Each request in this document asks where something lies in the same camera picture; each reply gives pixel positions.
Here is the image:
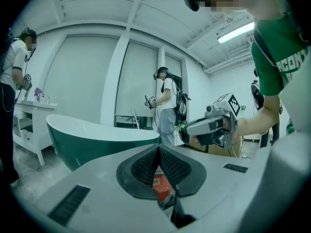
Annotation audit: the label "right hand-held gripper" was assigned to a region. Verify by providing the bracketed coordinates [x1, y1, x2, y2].
[184, 93, 242, 150]

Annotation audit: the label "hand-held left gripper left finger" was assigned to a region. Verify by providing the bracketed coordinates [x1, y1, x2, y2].
[36, 143, 179, 233]

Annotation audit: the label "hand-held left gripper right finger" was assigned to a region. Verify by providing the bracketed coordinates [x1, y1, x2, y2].
[159, 143, 254, 233]

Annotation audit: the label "person's right forearm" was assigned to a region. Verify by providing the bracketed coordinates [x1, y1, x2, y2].
[237, 95, 282, 141]

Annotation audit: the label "person's right hand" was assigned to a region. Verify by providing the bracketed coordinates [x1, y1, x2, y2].
[224, 116, 238, 141]

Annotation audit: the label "large cardboard box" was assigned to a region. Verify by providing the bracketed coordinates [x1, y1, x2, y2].
[178, 134, 244, 158]

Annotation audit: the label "green and white bathtub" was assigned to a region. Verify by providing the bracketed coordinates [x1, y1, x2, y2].
[46, 114, 161, 172]

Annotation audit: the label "red vacuum cleaner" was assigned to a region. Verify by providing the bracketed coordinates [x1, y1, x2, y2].
[152, 170, 175, 205]

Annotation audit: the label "narrow white roller blind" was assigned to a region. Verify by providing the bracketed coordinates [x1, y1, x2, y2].
[164, 54, 183, 78]

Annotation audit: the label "white ceiling pipes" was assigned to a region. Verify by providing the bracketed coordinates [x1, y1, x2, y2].
[203, 54, 254, 74]

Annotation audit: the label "white vanity cabinet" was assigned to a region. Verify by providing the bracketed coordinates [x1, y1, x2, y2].
[13, 99, 58, 170]

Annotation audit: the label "person's green shirt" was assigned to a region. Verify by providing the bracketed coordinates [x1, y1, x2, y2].
[251, 10, 311, 97]

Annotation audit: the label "long ceiling tube light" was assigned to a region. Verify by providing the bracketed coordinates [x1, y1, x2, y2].
[217, 21, 255, 44]

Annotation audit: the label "wide white roller blind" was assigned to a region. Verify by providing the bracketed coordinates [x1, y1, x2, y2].
[43, 35, 120, 125]

